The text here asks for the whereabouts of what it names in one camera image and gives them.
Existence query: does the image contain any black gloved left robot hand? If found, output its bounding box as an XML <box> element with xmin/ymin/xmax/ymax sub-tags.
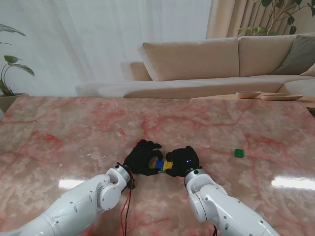
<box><xmin>123</xmin><ymin>139</ymin><xmax>164</xmax><ymax>177</ymax></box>

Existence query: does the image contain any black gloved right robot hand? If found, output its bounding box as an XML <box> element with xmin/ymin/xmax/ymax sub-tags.
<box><xmin>165</xmin><ymin>146</ymin><xmax>199</xmax><ymax>178</ymax></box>

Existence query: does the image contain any round wooden bowl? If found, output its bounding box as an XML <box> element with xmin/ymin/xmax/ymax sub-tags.
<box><xmin>236</xmin><ymin>90</ymin><xmax>263</xmax><ymax>99</ymax></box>

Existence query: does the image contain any beige fabric sofa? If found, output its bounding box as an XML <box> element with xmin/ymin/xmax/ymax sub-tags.
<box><xmin>75</xmin><ymin>34</ymin><xmax>315</xmax><ymax>99</ymax></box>

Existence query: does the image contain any oval wooden tray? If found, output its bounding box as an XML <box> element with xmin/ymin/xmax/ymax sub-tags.
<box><xmin>260</xmin><ymin>93</ymin><xmax>304</xmax><ymax>101</ymax></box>

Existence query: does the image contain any white sheer curtain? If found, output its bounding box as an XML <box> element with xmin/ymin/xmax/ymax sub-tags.
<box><xmin>0</xmin><ymin>0</ymin><xmax>212</xmax><ymax>96</ymax></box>

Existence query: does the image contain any beige plant pot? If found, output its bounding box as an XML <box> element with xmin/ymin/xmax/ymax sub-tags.
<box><xmin>0</xmin><ymin>92</ymin><xmax>30</xmax><ymax>114</ymax></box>

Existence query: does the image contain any broad-leaf green houseplant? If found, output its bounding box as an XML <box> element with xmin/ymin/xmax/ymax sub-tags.
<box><xmin>0</xmin><ymin>24</ymin><xmax>35</xmax><ymax>96</ymax></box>

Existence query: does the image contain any tall branching green houseplant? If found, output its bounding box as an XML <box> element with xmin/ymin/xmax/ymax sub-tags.
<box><xmin>237</xmin><ymin>0</ymin><xmax>315</xmax><ymax>37</ymax></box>

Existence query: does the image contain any beige drape curtain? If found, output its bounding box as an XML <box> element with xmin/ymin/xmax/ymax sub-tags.
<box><xmin>205</xmin><ymin>0</ymin><xmax>274</xmax><ymax>40</ymax></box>

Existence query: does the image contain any grey sofa cushion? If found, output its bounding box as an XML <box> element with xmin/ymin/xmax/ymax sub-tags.
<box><xmin>272</xmin><ymin>34</ymin><xmax>315</xmax><ymax>76</ymax></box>

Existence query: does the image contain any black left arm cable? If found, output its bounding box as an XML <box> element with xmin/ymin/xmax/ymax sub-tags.
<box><xmin>123</xmin><ymin>186</ymin><xmax>133</xmax><ymax>236</ymax></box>

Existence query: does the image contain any red left arm cable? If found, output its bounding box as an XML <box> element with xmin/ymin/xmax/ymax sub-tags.
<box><xmin>120</xmin><ymin>176</ymin><xmax>135</xmax><ymax>236</ymax></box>

